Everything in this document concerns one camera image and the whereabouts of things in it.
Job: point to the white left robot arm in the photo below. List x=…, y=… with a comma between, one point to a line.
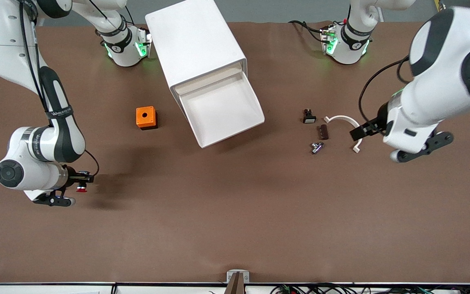
x=443, y=73

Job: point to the brown post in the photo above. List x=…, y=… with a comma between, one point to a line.
x=236, y=286

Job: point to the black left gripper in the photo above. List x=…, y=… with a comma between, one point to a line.
x=378, y=121

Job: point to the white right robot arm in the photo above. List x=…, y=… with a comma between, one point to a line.
x=35, y=143

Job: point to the orange button enclosure box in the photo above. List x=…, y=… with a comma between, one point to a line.
x=145, y=116

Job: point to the red mushroom push button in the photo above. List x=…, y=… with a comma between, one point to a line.
x=81, y=188

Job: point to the chrome valve fitting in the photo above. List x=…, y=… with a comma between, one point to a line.
x=317, y=148

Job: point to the white pull-out drawer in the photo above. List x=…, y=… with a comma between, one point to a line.
x=222, y=112

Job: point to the brown plastic cylinder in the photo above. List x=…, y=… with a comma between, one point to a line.
x=323, y=132

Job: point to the grey metal table bracket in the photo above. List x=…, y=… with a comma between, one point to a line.
x=231, y=274

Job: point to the white drawer cabinet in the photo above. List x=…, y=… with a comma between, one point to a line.
x=196, y=41

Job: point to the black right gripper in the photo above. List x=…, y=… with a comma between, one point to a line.
x=72, y=176

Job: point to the black rectangular white-faced push button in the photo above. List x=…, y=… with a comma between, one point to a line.
x=309, y=117

